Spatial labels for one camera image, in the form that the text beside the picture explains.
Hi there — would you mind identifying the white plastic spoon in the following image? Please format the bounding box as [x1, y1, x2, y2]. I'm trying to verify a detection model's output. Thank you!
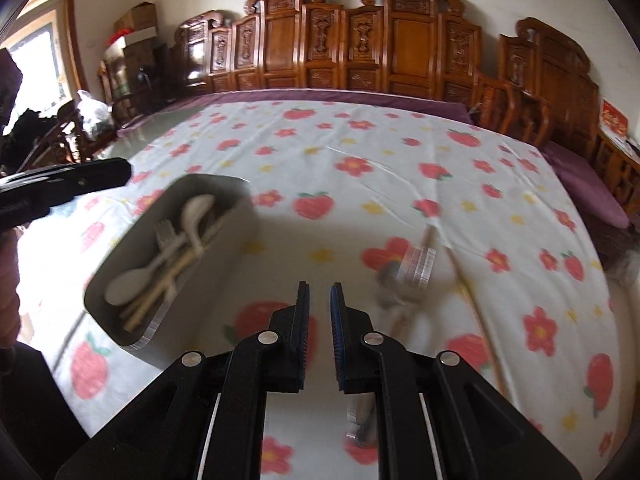
[181, 195, 217, 256]

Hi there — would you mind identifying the gold handled utensil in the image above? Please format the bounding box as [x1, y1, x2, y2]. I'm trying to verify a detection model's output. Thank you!
[392, 224, 437, 335]

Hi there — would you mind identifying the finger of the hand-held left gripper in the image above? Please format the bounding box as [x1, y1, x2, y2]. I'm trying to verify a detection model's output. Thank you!
[0, 157, 132, 208]

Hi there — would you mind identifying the person's left hand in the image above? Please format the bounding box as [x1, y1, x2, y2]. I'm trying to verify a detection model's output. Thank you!
[0, 230, 22, 348]

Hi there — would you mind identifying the strawberry print tablecloth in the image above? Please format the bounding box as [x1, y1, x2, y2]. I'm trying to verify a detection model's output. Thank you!
[15, 101, 621, 480]

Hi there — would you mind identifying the wooden framed window door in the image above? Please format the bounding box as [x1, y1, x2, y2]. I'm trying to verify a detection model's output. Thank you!
[0, 0, 88, 126]

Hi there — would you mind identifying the carved wooden armchair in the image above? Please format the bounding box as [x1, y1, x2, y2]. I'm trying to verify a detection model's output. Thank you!
[497, 16, 640, 241]

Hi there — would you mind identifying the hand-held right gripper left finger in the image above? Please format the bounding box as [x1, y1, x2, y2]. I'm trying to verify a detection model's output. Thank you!
[54, 281, 312, 480]

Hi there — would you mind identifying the rectangular metal container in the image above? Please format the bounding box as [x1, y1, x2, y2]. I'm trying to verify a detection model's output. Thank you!
[84, 173, 258, 351]

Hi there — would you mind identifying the carved wooden chair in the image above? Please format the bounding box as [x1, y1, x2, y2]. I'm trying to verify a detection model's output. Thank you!
[15, 100, 121, 171]

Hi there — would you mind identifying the red gift box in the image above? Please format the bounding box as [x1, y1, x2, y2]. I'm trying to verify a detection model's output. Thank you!
[597, 97, 630, 137]

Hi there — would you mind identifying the carved wooden sofa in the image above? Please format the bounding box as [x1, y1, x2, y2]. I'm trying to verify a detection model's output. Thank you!
[170, 0, 551, 146]

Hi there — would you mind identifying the white plastic fork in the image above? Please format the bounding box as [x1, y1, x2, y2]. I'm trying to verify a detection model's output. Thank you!
[155, 220, 182, 261]

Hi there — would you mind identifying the brown cardboard box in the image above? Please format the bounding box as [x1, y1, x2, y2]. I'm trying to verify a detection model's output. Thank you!
[114, 1, 158, 33]

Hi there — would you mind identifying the black cloth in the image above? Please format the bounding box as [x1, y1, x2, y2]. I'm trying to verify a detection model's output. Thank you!
[7, 109, 53, 171]

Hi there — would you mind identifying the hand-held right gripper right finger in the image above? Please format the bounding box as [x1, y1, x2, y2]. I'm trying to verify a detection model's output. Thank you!
[329, 282, 583, 480]

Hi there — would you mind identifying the purple armchair cushion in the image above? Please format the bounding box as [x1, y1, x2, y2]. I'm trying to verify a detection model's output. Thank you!
[542, 140, 631, 231]

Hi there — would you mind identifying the cream plastic spoon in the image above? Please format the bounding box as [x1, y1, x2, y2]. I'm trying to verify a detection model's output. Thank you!
[104, 247, 181, 307]

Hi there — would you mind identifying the purple sofa cushion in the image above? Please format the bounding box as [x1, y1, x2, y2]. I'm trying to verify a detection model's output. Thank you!
[117, 89, 473, 136]

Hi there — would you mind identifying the white flat box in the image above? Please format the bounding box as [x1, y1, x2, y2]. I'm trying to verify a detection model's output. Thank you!
[102, 27, 158, 55]

